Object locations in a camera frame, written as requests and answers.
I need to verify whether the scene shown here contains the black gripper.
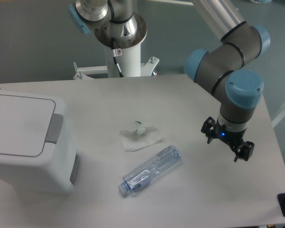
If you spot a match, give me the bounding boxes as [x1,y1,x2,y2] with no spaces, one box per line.
[201,116,255,162]

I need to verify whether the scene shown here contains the white trash can lid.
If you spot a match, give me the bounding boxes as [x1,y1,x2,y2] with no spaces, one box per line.
[0,90,66,157]

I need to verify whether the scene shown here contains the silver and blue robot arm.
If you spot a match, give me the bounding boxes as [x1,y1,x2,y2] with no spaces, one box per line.
[68,0,270,161]

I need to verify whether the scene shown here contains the white trash can body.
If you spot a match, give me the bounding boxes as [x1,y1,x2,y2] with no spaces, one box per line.
[0,89,79,193]

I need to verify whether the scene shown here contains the crumpled white tissue paper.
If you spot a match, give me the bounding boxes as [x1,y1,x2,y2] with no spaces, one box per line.
[119,120,162,152]

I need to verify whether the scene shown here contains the crushed clear plastic bottle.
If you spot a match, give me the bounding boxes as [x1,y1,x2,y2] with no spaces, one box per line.
[118,145,181,197]

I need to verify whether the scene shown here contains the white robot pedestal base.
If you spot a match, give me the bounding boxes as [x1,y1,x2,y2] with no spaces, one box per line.
[72,13,160,80]

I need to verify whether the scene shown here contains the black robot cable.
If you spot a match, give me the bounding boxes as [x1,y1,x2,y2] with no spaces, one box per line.
[110,37,125,78]

